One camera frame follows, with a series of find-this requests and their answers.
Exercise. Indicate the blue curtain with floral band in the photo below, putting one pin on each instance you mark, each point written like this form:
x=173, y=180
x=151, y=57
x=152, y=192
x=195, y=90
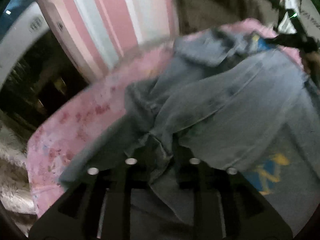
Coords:
x=12, y=192

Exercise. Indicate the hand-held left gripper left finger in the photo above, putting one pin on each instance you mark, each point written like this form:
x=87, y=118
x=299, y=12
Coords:
x=122, y=185

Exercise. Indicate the printed denim jacket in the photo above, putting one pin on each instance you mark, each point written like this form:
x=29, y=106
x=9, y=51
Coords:
x=225, y=105

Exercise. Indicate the grey water dispenser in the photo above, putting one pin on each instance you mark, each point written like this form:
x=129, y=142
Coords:
x=25, y=35

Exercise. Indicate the brown blanket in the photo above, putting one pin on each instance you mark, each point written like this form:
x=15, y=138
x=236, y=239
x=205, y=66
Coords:
x=212, y=5

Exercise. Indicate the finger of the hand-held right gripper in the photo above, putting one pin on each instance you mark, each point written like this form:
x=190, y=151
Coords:
x=292, y=41

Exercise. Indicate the pink floral bed sheet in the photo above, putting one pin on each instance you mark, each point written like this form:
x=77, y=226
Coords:
x=75, y=130

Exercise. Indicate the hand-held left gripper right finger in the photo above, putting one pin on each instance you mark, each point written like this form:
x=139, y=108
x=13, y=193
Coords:
x=200, y=185

